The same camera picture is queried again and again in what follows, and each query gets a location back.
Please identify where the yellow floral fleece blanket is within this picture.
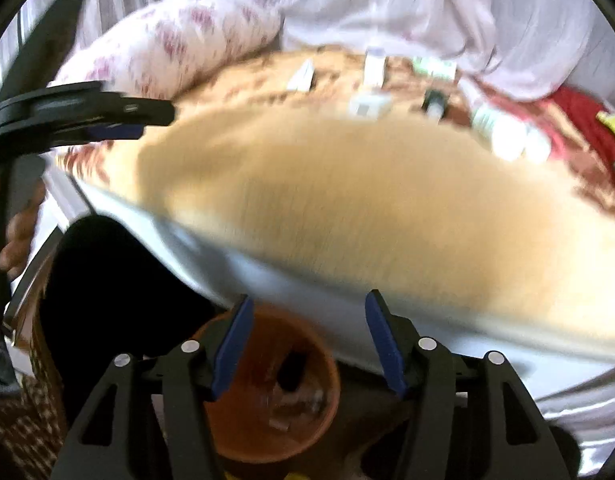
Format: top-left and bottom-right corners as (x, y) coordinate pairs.
(57, 48), (615, 347)

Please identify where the blue white medicine box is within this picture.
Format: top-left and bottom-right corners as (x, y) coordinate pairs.
(363, 49), (387, 89)

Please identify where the large green white bottle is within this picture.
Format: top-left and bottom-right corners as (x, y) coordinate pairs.
(471, 103), (528, 162)

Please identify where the floral white bolster pillow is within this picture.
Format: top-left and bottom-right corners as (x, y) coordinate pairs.
(52, 0), (282, 100)

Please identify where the red blanket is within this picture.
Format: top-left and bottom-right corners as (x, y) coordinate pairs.
(551, 86), (615, 187)

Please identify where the white sheer mosquito net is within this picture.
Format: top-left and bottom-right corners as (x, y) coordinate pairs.
(0, 0), (615, 108)

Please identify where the orange plastic trash bin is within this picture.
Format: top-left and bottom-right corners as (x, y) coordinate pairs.
(206, 304), (341, 464)

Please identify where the white rectangular plastic box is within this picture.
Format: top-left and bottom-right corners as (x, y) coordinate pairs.
(347, 90), (392, 119)

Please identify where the dark green spray bottle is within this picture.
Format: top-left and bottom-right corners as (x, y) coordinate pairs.
(421, 89), (449, 122)

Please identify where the green white lotion bottle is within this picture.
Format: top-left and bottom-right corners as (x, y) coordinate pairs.
(411, 56), (457, 81)

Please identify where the white ointment tube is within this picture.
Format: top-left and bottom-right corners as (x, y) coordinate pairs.
(287, 58), (315, 93)

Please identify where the person's left hand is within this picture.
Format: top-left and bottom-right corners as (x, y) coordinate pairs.
(0, 179), (46, 281)

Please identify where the small pale green bottle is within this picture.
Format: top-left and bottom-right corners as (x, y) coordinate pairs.
(523, 127), (551, 165)

